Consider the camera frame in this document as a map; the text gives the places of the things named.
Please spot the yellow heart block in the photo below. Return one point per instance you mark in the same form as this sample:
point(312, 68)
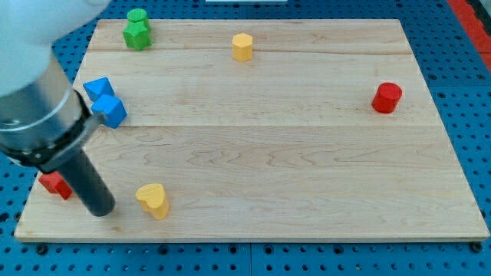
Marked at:
point(152, 199)

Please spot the blue triangle block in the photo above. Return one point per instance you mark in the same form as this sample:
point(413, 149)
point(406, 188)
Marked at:
point(96, 88)

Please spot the wooden board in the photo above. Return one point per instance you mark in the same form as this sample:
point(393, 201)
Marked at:
point(284, 147)

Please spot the blue pegboard base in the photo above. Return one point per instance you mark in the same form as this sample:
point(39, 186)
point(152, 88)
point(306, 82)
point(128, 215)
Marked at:
point(459, 82)

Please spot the green star block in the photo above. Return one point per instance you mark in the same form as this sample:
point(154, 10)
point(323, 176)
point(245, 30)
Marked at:
point(137, 35)

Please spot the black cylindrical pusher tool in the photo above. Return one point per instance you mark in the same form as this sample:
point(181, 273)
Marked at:
point(80, 174)

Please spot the blue cube block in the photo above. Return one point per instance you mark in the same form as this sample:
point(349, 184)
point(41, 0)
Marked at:
point(112, 107)

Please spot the red cylinder block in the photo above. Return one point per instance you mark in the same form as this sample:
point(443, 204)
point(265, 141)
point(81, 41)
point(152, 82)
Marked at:
point(387, 97)

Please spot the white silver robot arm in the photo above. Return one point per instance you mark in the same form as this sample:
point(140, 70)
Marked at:
point(39, 109)

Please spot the green cylinder block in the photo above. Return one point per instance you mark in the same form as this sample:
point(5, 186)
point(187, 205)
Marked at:
point(139, 15)

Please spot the red star block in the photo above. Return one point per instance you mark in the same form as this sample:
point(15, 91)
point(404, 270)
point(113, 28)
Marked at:
point(54, 183)

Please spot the yellow hexagon block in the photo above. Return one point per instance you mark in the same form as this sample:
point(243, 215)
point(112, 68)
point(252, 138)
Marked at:
point(242, 47)

